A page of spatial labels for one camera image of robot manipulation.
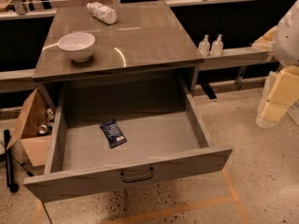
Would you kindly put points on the white plastic bottle lying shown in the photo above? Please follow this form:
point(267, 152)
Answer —
point(103, 13)

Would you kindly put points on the right clear sanitizer bottle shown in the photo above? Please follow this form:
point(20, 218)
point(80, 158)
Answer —
point(217, 47)

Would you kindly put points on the silver can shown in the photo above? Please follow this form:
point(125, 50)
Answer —
point(50, 115)
point(43, 129)

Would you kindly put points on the lower silver can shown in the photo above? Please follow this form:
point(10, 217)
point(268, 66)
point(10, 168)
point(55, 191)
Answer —
point(43, 129)

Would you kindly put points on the left clear sanitizer bottle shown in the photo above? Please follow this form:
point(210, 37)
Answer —
point(204, 46)

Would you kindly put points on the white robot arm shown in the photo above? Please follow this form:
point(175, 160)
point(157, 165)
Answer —
point(286, 40)

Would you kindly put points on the upper silver can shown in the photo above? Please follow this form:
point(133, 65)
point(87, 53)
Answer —
point(50, 115)

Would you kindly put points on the black metal drawer handle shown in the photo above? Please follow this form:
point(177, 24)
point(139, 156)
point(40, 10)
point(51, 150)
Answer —
point(137, 175)

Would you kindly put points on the grey counter cabinet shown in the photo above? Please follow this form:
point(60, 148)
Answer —
point(147, 37)

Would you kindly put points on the brown cardboard box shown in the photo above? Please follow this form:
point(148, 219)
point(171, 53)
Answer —
point(33, 114)

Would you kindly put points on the black stand pole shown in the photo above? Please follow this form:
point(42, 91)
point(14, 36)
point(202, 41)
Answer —
point(7, 156)

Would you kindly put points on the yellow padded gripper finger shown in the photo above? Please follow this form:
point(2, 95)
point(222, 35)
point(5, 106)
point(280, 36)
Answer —
point(283, 95)

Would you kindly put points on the white ceramic bowl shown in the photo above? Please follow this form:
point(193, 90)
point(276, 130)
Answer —
point(78, 46)

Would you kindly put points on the blue rxbar wrapper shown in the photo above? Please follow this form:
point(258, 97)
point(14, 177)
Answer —
point(113, 133)

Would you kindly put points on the grey open drawer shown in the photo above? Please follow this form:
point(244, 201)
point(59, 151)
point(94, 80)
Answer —
point(124, 135)

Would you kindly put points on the clear sanitizer bottle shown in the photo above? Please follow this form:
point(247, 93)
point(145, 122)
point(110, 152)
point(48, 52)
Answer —
point(217, 47)
point(204, 46)

